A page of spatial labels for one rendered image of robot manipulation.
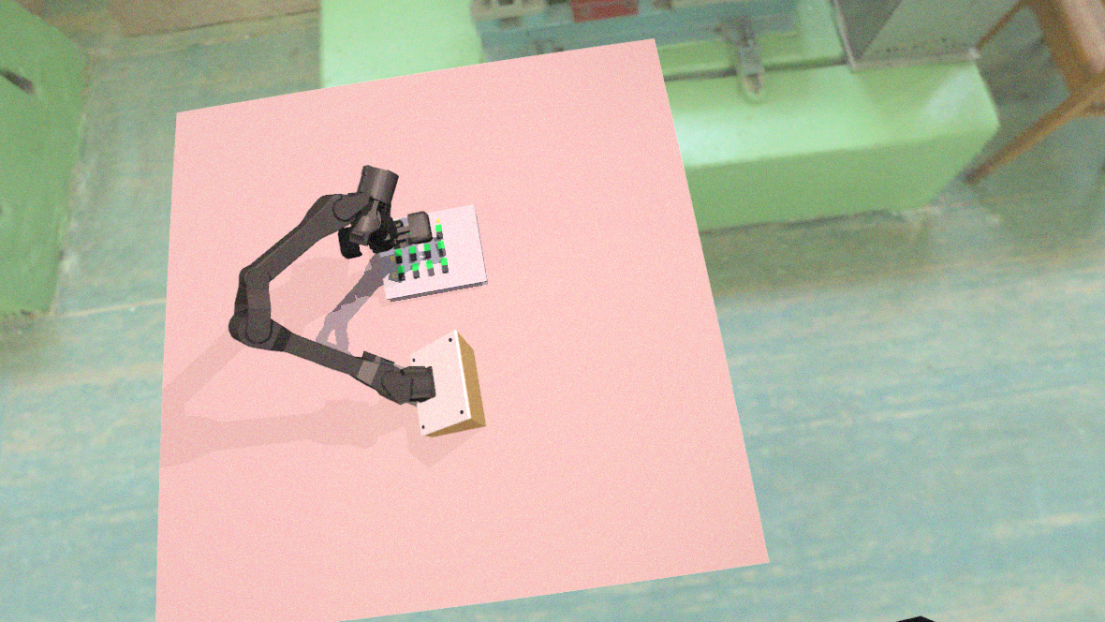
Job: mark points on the white switch panel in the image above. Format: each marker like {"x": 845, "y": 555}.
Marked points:
{"x": 452, "y": 259}

